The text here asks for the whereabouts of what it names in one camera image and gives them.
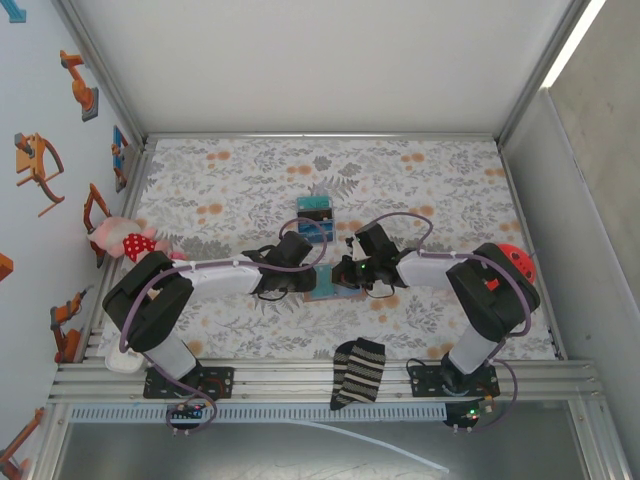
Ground green chip card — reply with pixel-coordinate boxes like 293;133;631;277
316;265;338;297

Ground tan leather card holder wallet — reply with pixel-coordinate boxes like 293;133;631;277
302;263;367;304

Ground blue cards in box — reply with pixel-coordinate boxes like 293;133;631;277
298;221;335;245

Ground floral printed table mat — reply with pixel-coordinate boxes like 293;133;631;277
102;137;565;361

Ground black beige striped sock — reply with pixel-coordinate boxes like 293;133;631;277
329;337;387;412

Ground red monster plush toy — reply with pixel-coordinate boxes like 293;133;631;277
494;243;537;287

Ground pink plush toy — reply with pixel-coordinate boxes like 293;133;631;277
88;215;189;274

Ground round black circuit board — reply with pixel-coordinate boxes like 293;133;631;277
443;399;496;430

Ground small circuit board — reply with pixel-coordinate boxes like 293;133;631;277
166;403;205;426

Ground blue orange machine sticker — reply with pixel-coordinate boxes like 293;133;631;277
110;124;130;194

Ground orange grey claw sticker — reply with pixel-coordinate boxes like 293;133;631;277
13;132;66;219

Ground white light strip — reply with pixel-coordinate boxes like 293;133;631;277
539;0;609;91

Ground aluminium frame bar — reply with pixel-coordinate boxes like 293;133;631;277
79;142;156;361
142;131;501;146
497;142;566;359

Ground wide aluminium extrusion rail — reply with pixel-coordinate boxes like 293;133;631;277
49;357;596;405

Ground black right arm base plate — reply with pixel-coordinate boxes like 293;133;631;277
409;362;501;399

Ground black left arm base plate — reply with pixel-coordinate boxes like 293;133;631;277
143;366;236;400

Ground white slotted cable duct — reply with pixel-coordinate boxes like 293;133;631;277
69;403;448;424

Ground aluminium frame post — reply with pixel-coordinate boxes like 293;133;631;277
54;0;149;146
497;0;594;146

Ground blue wall sticker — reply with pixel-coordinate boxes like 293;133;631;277
4;0;29;25

